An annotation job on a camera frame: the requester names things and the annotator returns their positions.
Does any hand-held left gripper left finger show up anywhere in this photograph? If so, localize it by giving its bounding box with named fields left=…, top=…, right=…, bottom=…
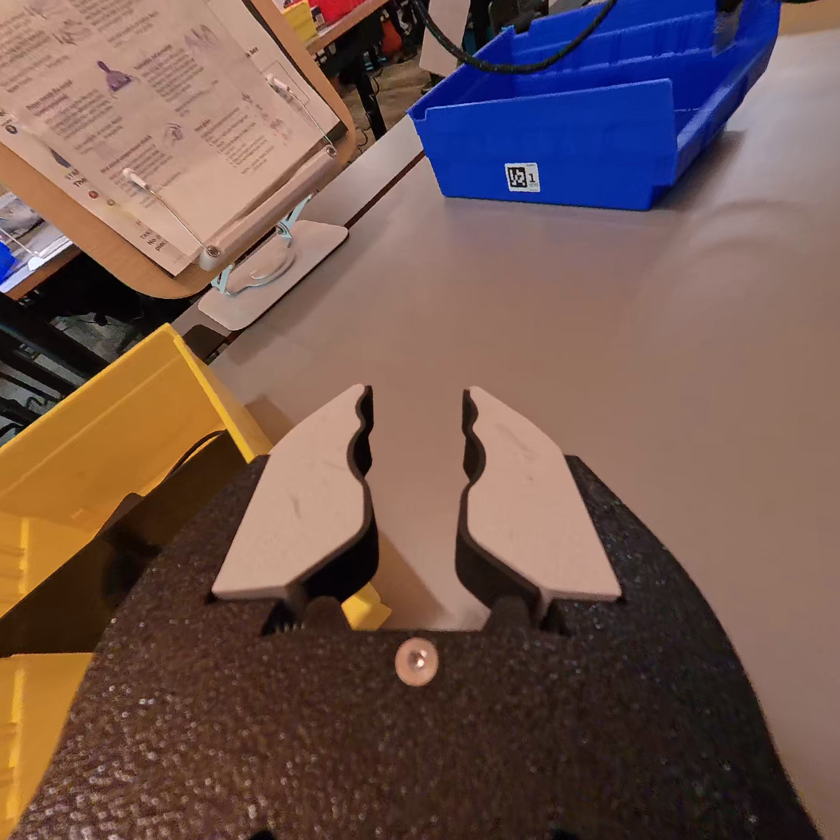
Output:
left=211, top=385, right=380, bottom=608

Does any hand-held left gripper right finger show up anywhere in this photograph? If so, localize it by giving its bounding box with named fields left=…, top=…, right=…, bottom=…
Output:
left=456, top=386, right=622, bottom=621

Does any blue plastic bin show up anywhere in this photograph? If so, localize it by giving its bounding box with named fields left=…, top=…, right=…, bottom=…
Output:
left=408, top=0, right=782, bottom=212

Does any yellow plastic bin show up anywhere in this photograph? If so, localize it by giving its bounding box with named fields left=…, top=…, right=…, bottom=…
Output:
left=0, top=323, right=392, bottom=828

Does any grey metal stand base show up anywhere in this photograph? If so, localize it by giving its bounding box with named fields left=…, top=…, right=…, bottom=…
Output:
left=198, top=197, right=349, bottom=331

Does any wooden document stand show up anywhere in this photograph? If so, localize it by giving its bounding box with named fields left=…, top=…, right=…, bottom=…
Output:
left=0, top=0, right=357, bottom=299

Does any printed instruction sheet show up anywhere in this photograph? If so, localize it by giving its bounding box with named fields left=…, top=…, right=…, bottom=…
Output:
left=0, top=0, right=342, bottom=277

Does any black braided cable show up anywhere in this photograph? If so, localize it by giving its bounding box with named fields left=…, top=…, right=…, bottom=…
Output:
left=412, top=0, right=618, bottom=73

